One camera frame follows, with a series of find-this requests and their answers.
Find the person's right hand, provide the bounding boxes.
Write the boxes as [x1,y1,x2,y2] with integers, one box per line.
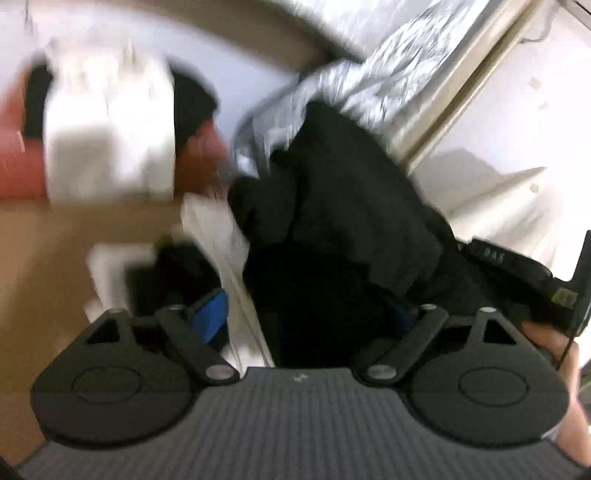
[522,320,591,440]

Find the white garment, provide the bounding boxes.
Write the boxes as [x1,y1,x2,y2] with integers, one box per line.
[42,39,178,203]

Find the black sweater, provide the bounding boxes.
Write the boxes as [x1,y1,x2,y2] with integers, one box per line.
[228,100,465,370]

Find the dark cloth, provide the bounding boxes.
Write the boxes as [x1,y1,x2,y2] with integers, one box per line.
[124,239,223,319]

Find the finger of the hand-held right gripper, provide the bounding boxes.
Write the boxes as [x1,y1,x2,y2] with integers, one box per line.
[456,236,555,302]

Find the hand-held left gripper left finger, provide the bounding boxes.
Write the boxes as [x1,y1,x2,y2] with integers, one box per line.
[85,288,242,385]

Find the beige frame bar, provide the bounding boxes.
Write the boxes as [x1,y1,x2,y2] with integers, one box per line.
[401,0,548,174]

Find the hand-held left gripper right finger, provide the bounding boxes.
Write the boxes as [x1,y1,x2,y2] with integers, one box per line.
[355,302,519,383]

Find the white folded cloth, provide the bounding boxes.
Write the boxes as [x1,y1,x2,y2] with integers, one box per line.
[179,193,276,367]

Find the silver grey patterned blanket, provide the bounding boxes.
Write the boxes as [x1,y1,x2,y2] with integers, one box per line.
[230,0,491,178]

